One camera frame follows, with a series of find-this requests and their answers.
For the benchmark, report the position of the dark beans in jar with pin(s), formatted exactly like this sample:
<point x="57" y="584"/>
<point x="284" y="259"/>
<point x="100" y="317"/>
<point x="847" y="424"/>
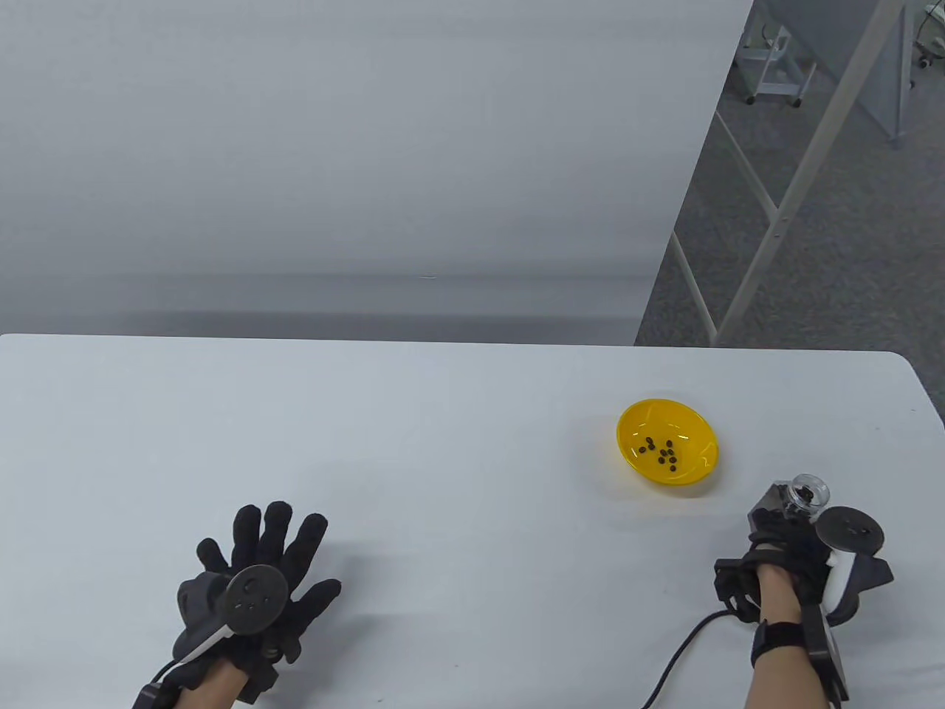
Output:
<point x="807" y="495"/>

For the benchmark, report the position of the small clear glass jar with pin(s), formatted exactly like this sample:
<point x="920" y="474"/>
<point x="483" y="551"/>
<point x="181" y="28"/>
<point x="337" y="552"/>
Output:
<point x="811" y="491"/>

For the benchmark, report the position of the person's right fingers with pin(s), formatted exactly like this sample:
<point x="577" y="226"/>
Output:
<point x="775" y="517"/>

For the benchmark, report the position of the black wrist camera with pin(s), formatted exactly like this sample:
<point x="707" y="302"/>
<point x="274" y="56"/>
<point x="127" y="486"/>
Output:
<point x="155" y="696"/>
<point x="734" y="587"/>

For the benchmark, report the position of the white wheeled chair base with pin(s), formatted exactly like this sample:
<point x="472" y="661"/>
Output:
<point x="929" y="44"/>

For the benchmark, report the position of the person's left thumb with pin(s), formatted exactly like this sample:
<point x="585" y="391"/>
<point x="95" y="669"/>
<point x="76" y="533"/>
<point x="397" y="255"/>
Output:
<point x="317" y="597"/>

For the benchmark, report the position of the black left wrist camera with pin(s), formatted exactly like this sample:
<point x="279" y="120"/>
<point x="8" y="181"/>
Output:
<point x="155" y="696"/>

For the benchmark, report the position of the grey board panel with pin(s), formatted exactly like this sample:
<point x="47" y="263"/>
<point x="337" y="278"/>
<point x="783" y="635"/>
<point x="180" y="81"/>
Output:
<point x="834" y="37"/>

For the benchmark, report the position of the yellow plastic bowl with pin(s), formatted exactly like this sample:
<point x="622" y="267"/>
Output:
<point x="668" y="443"/>

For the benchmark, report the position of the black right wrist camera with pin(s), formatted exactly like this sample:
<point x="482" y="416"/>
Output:
<point x="734" y="587"/>

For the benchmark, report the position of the pile of dark beans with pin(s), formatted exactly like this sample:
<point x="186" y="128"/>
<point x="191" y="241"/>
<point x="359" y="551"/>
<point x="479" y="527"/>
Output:
<point x="663" y="452"/>

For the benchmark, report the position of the black white left hand controller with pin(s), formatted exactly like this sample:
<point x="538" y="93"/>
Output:
<point x="255" y="598"/>

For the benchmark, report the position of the person's left hand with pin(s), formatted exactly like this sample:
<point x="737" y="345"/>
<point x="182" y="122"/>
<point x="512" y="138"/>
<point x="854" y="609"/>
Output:
<point x="295" y="546"/>

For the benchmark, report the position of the black white hand controller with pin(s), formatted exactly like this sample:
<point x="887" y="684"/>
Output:
<point x="255" y="598"/>
<point x="849" y="535"/>

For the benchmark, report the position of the person's left forearm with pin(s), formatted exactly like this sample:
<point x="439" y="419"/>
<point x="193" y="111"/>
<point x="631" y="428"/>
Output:
<point x="214" y="687"/>

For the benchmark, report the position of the person's left little finger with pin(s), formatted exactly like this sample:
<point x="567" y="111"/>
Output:
<point x="212" y="554"/>

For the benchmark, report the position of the person's right hand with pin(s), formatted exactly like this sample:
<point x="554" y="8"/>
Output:
<point x="782" y="546"/>

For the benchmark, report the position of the black white right hand controller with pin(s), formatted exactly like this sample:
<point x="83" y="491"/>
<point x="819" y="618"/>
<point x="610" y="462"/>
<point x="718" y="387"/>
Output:
<point x="849" y="535"/>

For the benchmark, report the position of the person's left middle finger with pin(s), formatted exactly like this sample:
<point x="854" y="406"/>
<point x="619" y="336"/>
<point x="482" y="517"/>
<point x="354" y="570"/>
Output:
<point x="279" y="532"/>

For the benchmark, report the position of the white metal table frame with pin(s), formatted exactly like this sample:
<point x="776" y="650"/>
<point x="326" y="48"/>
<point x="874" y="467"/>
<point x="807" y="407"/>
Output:
<point x="775" y="214"/>

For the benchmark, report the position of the white wheeled cart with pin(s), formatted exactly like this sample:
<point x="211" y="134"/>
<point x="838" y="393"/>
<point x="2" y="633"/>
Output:
<point x="775" y="63"/>

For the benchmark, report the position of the person's right forearm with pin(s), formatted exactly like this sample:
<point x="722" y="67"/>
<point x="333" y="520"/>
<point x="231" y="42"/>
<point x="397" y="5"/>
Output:
<point x="779" y="683"/>

